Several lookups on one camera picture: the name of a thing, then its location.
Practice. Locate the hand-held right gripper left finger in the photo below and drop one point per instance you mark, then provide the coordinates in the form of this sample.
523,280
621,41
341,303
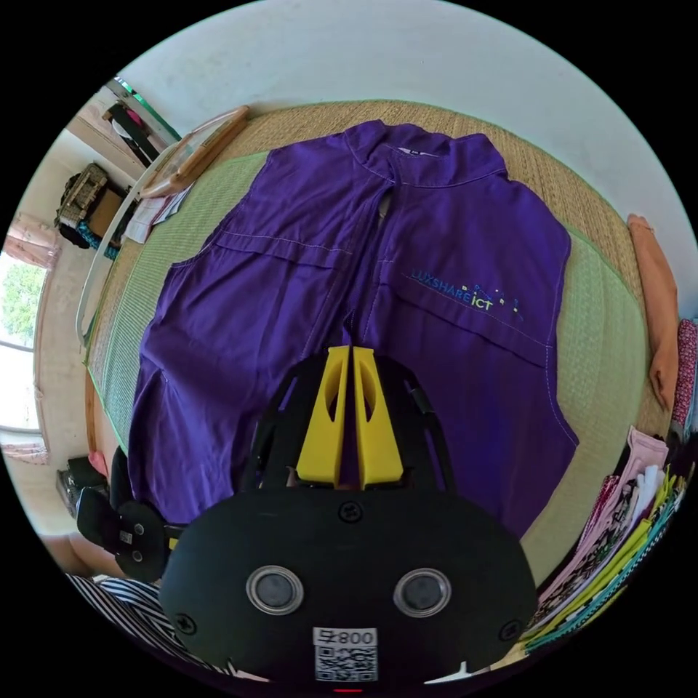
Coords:
319,447

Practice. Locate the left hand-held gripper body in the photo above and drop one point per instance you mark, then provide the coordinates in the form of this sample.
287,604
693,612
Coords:
128,523

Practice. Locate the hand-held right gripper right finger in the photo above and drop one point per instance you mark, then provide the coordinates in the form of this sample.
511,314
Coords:
382,452

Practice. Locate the purple vest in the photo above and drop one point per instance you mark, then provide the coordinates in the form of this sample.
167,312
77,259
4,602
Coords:
305,283

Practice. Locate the person's left hand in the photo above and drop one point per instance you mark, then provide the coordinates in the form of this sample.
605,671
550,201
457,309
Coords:
90,559

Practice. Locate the window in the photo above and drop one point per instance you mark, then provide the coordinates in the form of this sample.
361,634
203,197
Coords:
19,349

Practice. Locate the pile of clothes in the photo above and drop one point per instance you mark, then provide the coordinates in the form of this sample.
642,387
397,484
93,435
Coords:
616,534

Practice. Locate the white papers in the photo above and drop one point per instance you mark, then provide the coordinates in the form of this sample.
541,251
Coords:
150,215

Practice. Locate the pink curtain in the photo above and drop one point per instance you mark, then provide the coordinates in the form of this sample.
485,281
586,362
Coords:
33,240

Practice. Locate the peach folded garment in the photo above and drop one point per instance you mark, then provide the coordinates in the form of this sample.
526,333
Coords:
657,305

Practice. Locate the shelf with bags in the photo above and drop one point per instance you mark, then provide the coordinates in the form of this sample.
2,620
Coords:
90,207

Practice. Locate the wooden frame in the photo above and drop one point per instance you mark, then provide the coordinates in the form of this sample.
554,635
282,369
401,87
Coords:
191,152

